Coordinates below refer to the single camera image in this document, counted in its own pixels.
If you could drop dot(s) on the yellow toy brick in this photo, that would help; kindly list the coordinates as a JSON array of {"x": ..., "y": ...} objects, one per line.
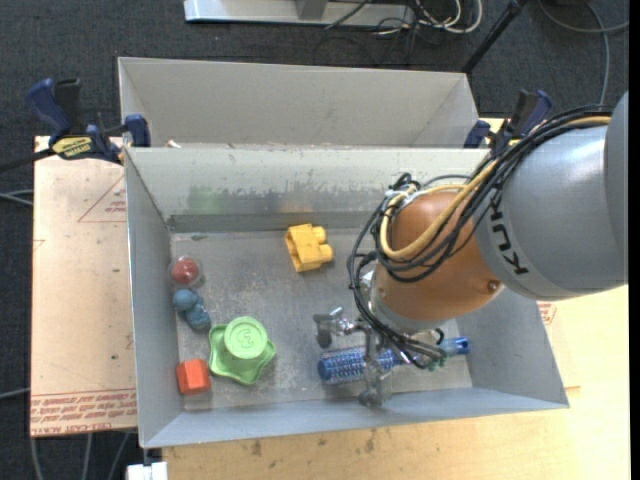
[{"x": 306, "y": 248}]

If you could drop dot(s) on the blue toy figure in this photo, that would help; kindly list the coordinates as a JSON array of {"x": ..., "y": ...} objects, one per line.
[{"x": 192, "y": 310}]

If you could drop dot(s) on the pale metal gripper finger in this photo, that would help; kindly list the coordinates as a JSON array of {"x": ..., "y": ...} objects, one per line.
[
  {"x": 324, "y": 329},
  {"x": 372, "y": 388}
]

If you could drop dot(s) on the orange block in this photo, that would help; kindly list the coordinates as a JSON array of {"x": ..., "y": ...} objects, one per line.
[{"x": 192, "y": 377}]

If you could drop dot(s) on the blue bristle brush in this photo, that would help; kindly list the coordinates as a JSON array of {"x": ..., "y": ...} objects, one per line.
[{"x": 345, "y": 365}]

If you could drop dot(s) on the grey metal bin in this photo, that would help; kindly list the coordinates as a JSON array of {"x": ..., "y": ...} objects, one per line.
[{"x": 280, "y": 288}]

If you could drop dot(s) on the green star-shaped cup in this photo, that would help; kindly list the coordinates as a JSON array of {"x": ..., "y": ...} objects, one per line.
[{"x": 242, "y": 350}]

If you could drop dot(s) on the red ball in clear dome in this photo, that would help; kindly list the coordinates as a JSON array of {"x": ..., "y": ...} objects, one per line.
[{"x": 185, "y": 270}]

